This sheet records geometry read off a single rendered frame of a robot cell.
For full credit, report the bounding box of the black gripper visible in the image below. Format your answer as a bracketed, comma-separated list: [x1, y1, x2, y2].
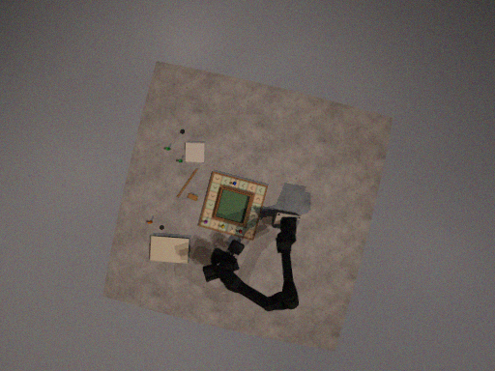
[222, 240, 245, 262]

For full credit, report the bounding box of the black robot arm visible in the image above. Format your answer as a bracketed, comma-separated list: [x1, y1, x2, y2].
[203, 217, 299, 311]

